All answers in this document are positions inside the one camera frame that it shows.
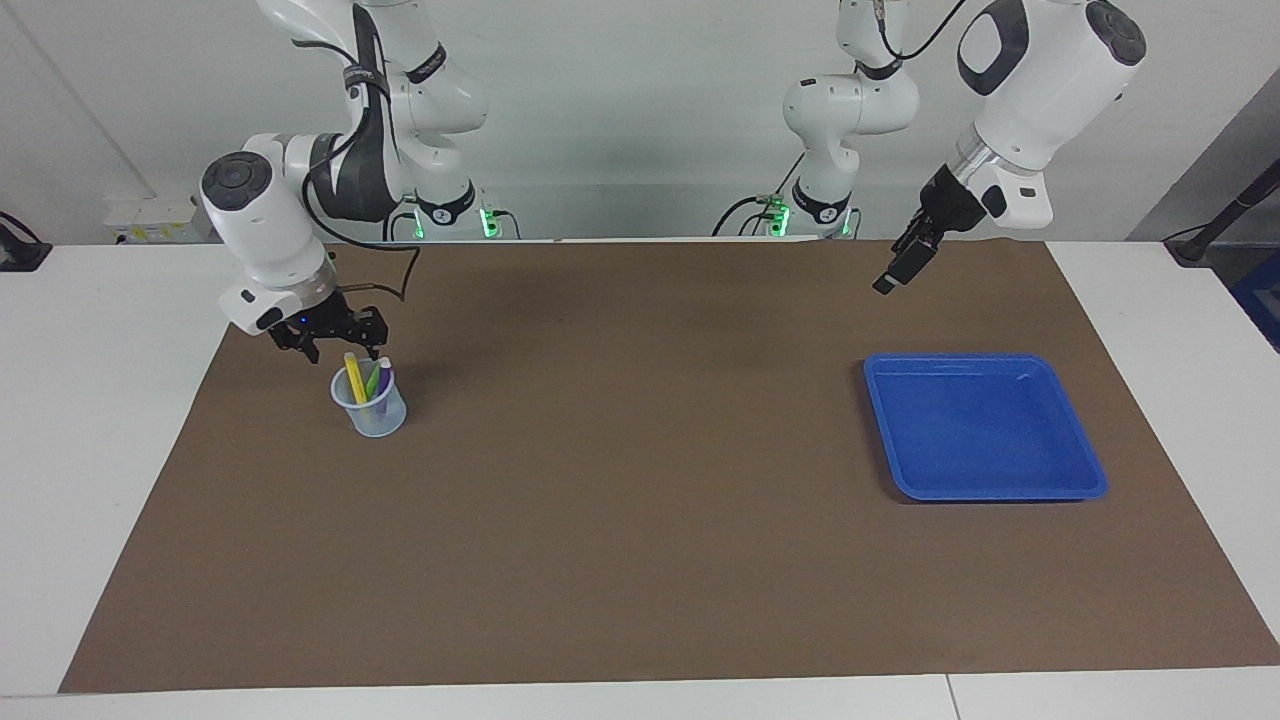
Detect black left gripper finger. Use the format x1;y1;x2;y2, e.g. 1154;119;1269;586
872;243;940;298

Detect blue plastic tray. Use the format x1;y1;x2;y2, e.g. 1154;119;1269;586
863;352;1109;503

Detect translucent plastic cup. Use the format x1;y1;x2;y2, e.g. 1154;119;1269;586
330;358;408;439

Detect black stand pole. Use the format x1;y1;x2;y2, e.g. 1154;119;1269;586
1164;158;1280;267

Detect brown table mat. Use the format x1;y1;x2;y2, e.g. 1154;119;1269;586
58;238;1280;694

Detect black table clamp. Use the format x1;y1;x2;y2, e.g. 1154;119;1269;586
0;211;53;273

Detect blue box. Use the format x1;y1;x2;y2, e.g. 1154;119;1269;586
1230;250;1280;354

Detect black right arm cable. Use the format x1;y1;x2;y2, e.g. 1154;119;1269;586
298;0;422;303

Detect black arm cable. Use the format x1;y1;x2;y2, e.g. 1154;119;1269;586
298;0;422;303
873;0;969;63

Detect black right base cable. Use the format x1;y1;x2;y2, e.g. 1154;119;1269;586
381;194;421;242

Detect black base cable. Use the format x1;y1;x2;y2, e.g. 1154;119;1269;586
381;194;421;242
711;150;803;239

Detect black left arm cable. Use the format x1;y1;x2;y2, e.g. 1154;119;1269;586
873;0;969;63

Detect black left base cable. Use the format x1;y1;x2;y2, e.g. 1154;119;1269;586
711;150;803;239

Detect white wall socket box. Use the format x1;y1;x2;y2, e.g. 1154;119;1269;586
104;195;213;247

